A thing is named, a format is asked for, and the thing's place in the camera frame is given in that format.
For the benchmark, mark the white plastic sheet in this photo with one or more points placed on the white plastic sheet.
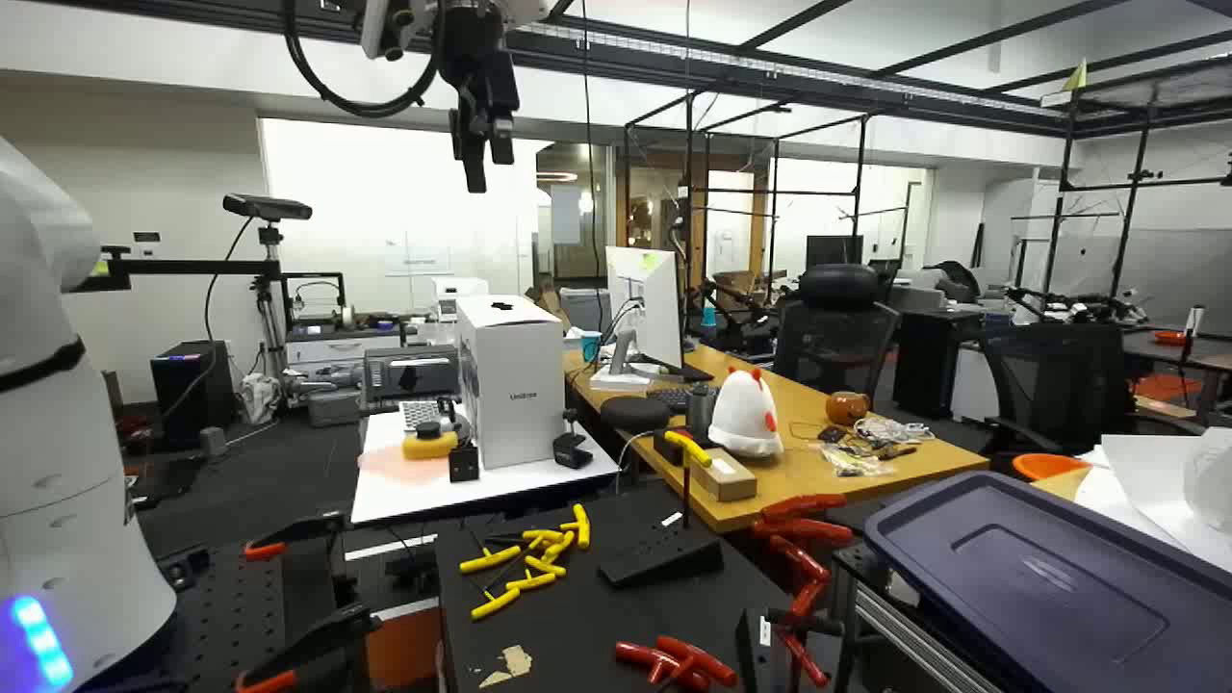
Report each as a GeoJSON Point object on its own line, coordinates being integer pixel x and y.
{"type": "Point", "coordinates": [1155, 495]}

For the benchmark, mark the clear plastic bag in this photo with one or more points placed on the clear plastic bag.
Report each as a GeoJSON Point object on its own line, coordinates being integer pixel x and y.
{"type": "Point", "coordinates": [871, 442]}

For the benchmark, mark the black cabinet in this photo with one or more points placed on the black cabinet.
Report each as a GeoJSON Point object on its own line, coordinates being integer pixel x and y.
{"type": "Point", "coordinates": [937, 367]}

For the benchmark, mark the black office chair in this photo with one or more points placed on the black office chair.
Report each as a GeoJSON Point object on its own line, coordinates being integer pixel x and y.
{"type": "Point", "coordinates": [831, 328]}

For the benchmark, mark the black stereo camera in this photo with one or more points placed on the black stereo camera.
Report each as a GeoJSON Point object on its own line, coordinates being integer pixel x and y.
{"type": "Point", "coordinates": [268, 205]}

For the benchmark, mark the small orange hex key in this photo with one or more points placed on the small orange hex key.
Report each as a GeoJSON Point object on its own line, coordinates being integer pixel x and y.
{"type": "Point", "coordinates": [681, 680]}

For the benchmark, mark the black round pouch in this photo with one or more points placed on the black round pouch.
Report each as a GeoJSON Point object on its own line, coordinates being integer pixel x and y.
{"type": "Point", "coordinates": [639, 411]}

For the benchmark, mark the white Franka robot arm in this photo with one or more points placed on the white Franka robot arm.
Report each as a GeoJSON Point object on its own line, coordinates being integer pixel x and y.
{"type": "Point", "coordinates": [50, 514]}

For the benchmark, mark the small grey box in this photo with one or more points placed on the small grey box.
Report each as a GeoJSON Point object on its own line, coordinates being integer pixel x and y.
{"type": "Point", "coordinates": [331, 410]}

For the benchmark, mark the grey camera box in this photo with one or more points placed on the grey camera box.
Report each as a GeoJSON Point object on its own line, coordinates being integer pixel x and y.
{"type": "Point", "coordinates": [410, 373]}

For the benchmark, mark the grey metal cup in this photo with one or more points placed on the grey metal cup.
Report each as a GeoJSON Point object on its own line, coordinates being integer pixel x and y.
{"type": "Point", "coordinates": [702, 410]}

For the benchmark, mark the brown round object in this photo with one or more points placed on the brown round object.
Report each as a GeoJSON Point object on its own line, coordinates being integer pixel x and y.
{"type": "Point", "coordinates": [849, 406]}

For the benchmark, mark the orange tray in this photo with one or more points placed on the orange tray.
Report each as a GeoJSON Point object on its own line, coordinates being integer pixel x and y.
{"type": "Point", "coordinates": [1169, 386]}

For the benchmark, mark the aluminium frame rail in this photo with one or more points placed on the aluminium frame rail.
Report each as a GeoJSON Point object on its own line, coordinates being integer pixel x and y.
{"type": "Point", "coordinates": [897, 640]}

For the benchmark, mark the black orange bar clamp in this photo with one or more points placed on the black orange bar clamp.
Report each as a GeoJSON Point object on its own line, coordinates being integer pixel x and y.
{"type": "Point", "coordinates": [294, 533]}
{"type": "Point", "coordinates": [309, 640]}

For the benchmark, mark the small black framed screen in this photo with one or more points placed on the small black framed screen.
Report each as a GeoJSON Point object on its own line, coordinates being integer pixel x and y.
{"type": "Point", "coordinates": [314, 304]}

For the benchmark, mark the small white box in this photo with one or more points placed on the small white box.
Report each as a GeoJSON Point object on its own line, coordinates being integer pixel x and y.
{"type": "Point", "coordinates": [458, 293]}

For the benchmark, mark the orange bowl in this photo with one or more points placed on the orange bowl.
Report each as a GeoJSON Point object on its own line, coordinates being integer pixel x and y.
{"type": "Point", "coordinates": [1043, 464]}

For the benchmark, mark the white rectangular box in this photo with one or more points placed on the white rectangular box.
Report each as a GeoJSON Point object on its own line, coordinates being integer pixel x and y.
{"type": "Point", "coordinates": [512, 386]}

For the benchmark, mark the silver metal bar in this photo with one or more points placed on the silver metal bar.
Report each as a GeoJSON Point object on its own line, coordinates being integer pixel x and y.
{"type": "Point", "coordinates": [389, 549]}

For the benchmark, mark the black metal rack frame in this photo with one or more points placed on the black metal rack frame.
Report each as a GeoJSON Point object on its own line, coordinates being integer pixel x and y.
{"type": "Point", "coordinates": [1056, 195]}

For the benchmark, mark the black tripod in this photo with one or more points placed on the black tripod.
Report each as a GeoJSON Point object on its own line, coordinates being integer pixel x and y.
{"type": "Point", "coordinates": [270, 320]}

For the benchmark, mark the black mesh chair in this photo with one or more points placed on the black mesh chair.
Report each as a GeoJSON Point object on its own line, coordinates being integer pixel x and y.
{"type": "Point", "coordinates": [1061, 378]}

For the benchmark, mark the black speaker box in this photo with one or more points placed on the black speaker box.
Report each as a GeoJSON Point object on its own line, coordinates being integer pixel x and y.
{"type": "Point", "coordinates": [193, 391]}

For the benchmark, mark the wooden block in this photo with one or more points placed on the wooden block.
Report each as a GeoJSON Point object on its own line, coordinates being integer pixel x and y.
{"type": "Point", "coordinates": [730, 477]}

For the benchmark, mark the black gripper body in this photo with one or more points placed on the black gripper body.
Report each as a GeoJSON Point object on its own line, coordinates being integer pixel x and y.
{"type": "Point", "coordinates": [473, 61]}

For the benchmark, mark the purple plastic bin lid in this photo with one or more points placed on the purple plastic bin lid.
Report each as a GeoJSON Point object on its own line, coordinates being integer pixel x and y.
{"type": "Point", "coordinates": [1051, 591]}

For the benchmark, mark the yellow round object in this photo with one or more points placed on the yellow round object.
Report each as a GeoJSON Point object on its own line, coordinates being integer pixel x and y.
{"type": "Point", "coordinates": [430, 442]}

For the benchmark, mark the white foam board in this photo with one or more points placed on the white foam board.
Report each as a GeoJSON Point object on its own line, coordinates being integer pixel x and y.
{"type": "Point", "coordinates": [541, 482]}

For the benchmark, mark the orange box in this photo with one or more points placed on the orange box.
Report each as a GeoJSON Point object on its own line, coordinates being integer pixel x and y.
{"type": "Point", "coordinates": [405, 646]}

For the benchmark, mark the computer monitor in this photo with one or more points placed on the computer monitor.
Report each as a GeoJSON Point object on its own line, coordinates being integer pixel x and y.
{"type": "Point", "coordinates": [645, 300]}

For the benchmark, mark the white cone-shaped object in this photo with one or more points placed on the white cone-shaped object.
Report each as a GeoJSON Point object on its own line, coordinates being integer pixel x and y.
{"type": "Point", "coordinates": [745, 417]}

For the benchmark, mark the pale tape scrap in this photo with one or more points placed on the pale tape scrap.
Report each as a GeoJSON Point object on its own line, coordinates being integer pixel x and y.
{"type": "Point", "coordinates": [509, 662]}

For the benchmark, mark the blue bottle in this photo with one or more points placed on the blue bottle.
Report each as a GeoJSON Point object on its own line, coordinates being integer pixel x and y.
{"type": "Point", "coordinates": [709, 315]}

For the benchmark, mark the small black block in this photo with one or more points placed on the small black block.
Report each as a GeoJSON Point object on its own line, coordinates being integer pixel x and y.
{"type": "Point", "coordinates": [463, 460]}

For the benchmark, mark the black metal cage frame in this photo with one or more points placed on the black metal cage frame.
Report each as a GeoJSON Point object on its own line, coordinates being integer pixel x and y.
{"type": "Point", "coordinates": [861, 165]}

